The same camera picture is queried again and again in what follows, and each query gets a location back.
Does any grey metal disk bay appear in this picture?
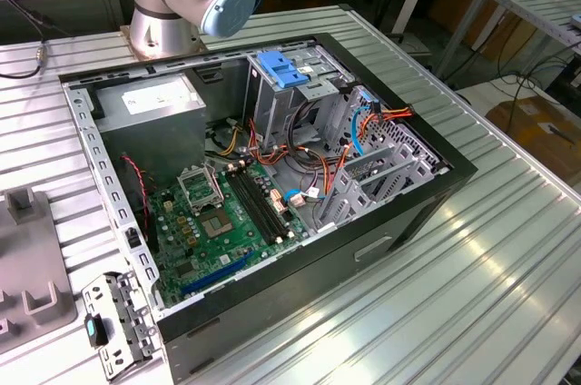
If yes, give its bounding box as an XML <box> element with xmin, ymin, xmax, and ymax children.
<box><xmin>312</xmin><ymin>84</ymin><xmax>450</xmax><ymax>234</ymax></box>

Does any beige board connector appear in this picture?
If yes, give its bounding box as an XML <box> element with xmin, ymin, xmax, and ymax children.
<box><xmin>270</xmin><ymin>188</ymin><xmax>288</xmax><ymax>217</ymax></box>

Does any large cardboard box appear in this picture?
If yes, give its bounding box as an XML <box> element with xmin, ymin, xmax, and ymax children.
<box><xmin>485</xmin><ymin>96</ymin><xmax>581</xmax><ymax>186</ymax></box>

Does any black RAM slot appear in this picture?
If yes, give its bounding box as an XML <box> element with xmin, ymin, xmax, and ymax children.
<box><xmin>244</xmin><ymin>165</ymin><xmax>298</xmax><ymax>237</ymax></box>
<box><xmin>232</xmin><ymin>169</ymin><xmax>287</xmax><ymax>243</ymax></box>
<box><xmin>226</xmin><ymin>170</ymin><xmax>281</xmax><ymax>246</ymax></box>
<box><xmin>238</xmin><ymin>167</ymin><xmax>292</xmax><ymax>240</ymax></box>

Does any blue plastic drive latch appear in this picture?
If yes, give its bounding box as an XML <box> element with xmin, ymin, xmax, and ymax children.
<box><xmin>256</xmin><ymin>51</ymin><xmax>312</xmax><ymax>90</ymax></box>

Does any brown square base plate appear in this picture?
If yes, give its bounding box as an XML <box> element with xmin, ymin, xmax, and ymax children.
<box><xmin>118</xmin><ymin>25</ymin><xmax>206</xmax><ymax>63</ymax></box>

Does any metal slat side table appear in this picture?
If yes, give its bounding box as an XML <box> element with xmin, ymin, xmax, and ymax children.
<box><xmin>435</xmin><ymin>0</ymin><xmax>581</xmax><ymax>82</ymax></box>

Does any thick black cable bundle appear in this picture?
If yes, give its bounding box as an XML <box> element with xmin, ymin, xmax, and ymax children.
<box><xmin>288</xmin><ymin>98</ymin><xmax>332</xmax><ymax>173</ymax></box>

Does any yellow black wire bundle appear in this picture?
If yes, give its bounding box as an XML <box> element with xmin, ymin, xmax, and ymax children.
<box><xmin>203</xmin><ymin>117</ymin><xmax>244</xmax><ymax>159</ymax></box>

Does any CPU socket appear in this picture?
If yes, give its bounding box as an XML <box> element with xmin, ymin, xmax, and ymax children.
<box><xmin>197</xmin><ymin>207</ymin><xmax>237</xmax><ymax>241</ymax></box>

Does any red black fan wire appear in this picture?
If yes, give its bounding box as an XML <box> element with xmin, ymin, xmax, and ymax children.
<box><xmin>121</xmin><ymin>153</ymin><xmax>151</xmax><ymax>241</ymax></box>

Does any black teal bracket latch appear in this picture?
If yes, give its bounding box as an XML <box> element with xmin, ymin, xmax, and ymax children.
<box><xmin>84</xmin><ymin>314</ymin><xmax>110</xmax><ymax>349</ymax></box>

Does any red orange wire bundle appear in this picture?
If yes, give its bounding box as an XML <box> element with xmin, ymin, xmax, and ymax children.
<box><xmin>247</xmin><ymin>117</ymin><xmax>291</xmax><ymax>168</ymax></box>

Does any black cable with metal plug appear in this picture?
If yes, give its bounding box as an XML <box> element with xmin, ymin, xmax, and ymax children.
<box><xmin>0</xmin><ymin>0</ymin><xmax>69</xmax><ymax>82</ymax></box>

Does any grey power supply unit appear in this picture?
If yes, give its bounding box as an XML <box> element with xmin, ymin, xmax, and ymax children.
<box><xmin>93</xmin><ymin>74</ymin><xmax>209</xmax><ymax>186</ymax></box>

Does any brown carton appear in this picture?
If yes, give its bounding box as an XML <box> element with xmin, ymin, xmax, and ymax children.
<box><xmin>453</xmin><ymin>0</ymin><xmax>541</xmax><ymax>64</ymax></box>

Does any grey metal slot bracket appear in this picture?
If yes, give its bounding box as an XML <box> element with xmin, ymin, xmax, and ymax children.
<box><xmin>80</xmin><ymin>270</ymin><xmax>162</xmax><ymax>382</ymax></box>

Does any blue data wire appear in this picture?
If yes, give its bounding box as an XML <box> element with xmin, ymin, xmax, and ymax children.
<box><xmin>283</xmin><ymin>89</ymin><xmax>378</xmax><ymax>207</ymax></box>

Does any green motherboard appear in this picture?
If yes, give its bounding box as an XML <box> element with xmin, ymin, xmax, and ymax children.
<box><xmin>147</xmin><ymin>160</ymin><xmax>314</xmax><ymax>309</ymax></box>

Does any grey parts rack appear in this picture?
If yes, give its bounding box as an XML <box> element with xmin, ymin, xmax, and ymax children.
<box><xmin>0</xmin><ymin>187</ymin><xmax>78</xmax><ymax>350</ymax></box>

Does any black open PC case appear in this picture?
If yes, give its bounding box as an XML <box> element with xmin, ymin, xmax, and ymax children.
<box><xmin>57</xmin><ymin>32</ymin><xmax>480</xmax><ymax>385</ymax></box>

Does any blue expansion slot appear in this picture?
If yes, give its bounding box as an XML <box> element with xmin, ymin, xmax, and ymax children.
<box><xmin>180</xmin><ymin>251</ymin><xmax>255</xmax><ymax>298</ymax></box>

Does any red orange yellow power wire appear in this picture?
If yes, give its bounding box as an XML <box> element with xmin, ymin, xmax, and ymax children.
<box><xmin>317</xmin><ymin>101</ymin><xmax>417</xmax><ymax>204</ymax></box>

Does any grey optical drive cage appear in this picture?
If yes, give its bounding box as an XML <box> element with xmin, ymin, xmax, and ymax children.
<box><xmin>242</xmin><ymin>46</ymin><xmax>359</xmax><ymax>154</ymax></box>

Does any metal socket cover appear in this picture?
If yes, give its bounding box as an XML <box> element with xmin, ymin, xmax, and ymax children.
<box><xmin>175</xmin><ymin>165</ymin><xmax>226</xmax><ymax>216</ymax></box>

